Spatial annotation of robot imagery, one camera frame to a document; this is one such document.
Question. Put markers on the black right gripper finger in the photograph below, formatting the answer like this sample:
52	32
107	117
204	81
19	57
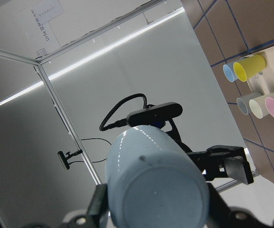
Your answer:
97	212

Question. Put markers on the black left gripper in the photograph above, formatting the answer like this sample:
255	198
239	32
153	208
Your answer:
222	161

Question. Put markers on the pale blue plastic cup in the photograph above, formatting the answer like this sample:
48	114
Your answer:
152	183

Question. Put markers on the grey plastic cup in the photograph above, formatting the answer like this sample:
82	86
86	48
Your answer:
243	102

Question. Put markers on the pale green cup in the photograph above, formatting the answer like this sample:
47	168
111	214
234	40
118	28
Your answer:
258	107

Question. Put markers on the light blue cup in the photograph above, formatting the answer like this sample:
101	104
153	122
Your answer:
229	72

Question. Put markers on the yellow plastic cup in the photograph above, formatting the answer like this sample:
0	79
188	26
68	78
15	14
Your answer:
247	67

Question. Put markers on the cream plastic tray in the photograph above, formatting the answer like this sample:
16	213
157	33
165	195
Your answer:
263	82

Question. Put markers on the black overhead camera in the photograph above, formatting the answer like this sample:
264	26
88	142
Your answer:
65	157

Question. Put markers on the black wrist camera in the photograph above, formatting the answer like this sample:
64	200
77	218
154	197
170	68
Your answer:
154	114

